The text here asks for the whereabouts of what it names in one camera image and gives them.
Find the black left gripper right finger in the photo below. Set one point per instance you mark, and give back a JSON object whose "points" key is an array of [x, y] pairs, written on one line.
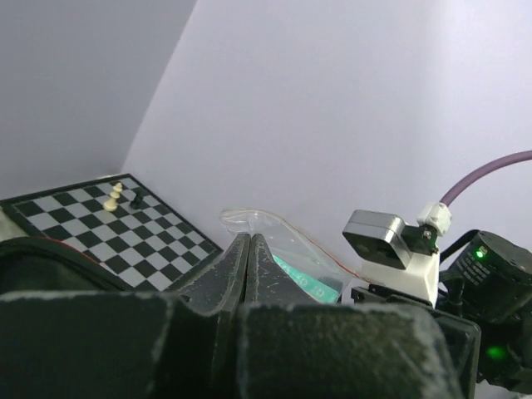
{"points": [[293, 347]]}

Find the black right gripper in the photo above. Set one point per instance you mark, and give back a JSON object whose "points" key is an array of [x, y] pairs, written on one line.
{"points": [[483, 307]]}

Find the black chess piece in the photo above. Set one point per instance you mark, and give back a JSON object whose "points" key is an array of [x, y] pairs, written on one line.
{"points": [[137, 201]]}

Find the black white chessboard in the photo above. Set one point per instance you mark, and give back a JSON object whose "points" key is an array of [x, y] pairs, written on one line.
{"points": [[148, 248]]}

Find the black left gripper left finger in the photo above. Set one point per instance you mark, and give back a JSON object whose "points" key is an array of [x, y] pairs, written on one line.
{"points": [[139, 343]]}

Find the white chess piece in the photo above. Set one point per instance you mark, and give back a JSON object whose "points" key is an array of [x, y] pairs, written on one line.
{"points": [[112, 203]]}

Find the red medicine kit case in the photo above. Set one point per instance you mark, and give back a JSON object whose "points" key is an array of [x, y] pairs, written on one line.
{"points": [[41, 264]]}

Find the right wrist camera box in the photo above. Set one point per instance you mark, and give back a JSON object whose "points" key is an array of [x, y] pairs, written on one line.
{"points": [[396, 255]]}

